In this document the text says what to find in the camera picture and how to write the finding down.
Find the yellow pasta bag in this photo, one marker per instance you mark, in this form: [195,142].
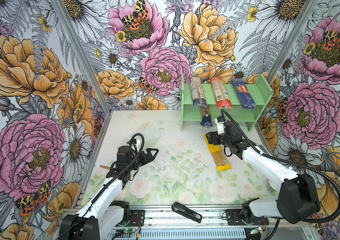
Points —
[218,156]

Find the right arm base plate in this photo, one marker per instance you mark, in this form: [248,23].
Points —
[240,217]

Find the blue Barilla spaghetti bag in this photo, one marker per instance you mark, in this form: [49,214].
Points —
[243,94]

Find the blue and clear spaghetti bag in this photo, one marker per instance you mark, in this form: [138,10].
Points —
[206,120]

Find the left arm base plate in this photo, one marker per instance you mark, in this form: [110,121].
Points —
[136,219]

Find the small white lidded jar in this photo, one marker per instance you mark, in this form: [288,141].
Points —
[270,187]

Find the red spaghetti bag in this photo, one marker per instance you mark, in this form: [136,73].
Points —
[222,97]

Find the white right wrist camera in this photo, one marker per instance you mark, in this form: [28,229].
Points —
[220,121]

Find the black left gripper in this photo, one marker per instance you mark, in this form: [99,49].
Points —
[144,156]

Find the aluminium frame rail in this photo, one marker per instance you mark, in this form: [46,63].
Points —
[161,223]

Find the clear spaghetti bag dark ends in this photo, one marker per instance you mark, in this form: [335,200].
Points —
[197,93]

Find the green wooden shelf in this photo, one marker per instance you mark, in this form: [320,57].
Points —
[261,93]

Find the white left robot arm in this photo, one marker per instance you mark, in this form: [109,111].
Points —
[102,213]

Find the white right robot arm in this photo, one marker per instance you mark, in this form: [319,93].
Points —
[297,197]

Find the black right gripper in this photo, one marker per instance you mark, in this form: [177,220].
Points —
[213,135]

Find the black handheld device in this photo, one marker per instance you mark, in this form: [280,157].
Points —
[186,212]

